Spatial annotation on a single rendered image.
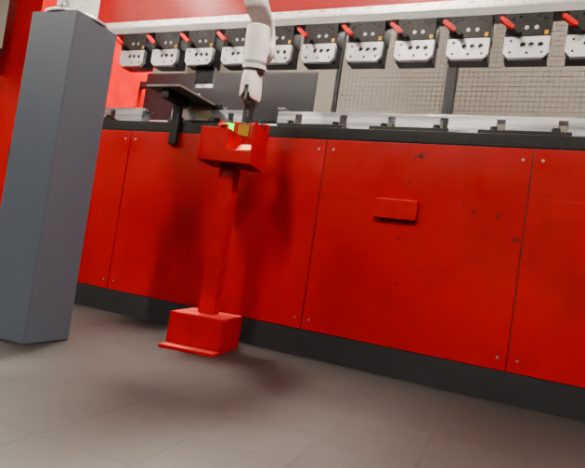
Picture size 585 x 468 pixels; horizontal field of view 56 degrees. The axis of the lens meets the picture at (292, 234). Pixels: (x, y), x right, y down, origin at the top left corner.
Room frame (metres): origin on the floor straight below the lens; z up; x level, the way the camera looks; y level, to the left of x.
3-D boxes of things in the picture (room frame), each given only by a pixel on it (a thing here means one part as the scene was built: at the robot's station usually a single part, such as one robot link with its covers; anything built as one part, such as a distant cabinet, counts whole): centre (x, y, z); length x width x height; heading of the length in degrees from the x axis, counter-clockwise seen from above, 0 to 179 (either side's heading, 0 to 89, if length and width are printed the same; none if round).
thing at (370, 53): (2.19, -0.19, 1.26); 0.15 x 0.09 x 0.17; 65
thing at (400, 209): (1.94, -0.35, 0.59); 0.15 x 0.02 x 0.07; 65
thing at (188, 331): (1.96, 0.27, 0.06); 0.25 x 0.20 x 0.12; 166
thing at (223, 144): (1.99, 0.26, 0.75); 0.20 x 0.16 x 0.18; 76
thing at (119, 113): (2.76, 1.00, 0.92); 0.50 x 0.06 x 0.10; 65
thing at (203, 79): (2.53, 0.51, 1.13); 0.10 x 0.02 x 0.10; 65
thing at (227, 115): (2.50, 0.46, 0.92); 0.39 x 0.06 x 0.10; 65
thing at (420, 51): (2.11, -0.37, 1.26); 0.15 x 0.09 x 0.17; 65
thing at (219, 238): (1.99, 0.26, 0.39); 0.06 x 0.06 x 0.54; 76
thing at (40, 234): (1.72, 0.78, 0.50); 0.18 x 0.18 x 1.00; 68
